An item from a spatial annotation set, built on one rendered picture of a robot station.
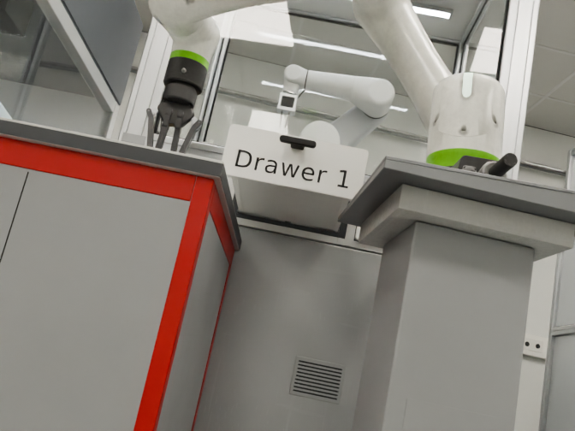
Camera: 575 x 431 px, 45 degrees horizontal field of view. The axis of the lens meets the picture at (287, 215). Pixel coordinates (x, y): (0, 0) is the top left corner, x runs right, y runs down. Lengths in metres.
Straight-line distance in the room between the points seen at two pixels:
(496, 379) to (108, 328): 0.60
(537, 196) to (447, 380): 0.31
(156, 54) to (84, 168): 0.78
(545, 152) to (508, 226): 4.64
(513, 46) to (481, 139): 0.80
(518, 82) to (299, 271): 0.77
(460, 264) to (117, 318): 0.54
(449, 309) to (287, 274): 0.68
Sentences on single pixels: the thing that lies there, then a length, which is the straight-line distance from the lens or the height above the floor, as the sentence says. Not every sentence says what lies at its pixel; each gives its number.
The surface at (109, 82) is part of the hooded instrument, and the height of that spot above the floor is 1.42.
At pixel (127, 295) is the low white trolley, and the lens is 1.12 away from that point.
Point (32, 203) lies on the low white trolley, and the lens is 1.19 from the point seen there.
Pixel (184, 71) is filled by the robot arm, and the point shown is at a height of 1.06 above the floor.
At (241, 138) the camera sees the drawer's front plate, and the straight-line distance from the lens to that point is 1.43.
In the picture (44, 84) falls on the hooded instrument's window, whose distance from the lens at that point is 2.26.
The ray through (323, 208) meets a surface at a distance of 1.55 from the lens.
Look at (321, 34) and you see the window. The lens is 1.94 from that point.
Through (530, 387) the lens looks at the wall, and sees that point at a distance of 5.36.
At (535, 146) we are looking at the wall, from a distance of 5.72.
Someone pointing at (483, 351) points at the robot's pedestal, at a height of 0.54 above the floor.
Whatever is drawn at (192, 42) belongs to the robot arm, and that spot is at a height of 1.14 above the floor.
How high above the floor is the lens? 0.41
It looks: 15 degrees up
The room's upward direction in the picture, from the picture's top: 12 degrees clockwise
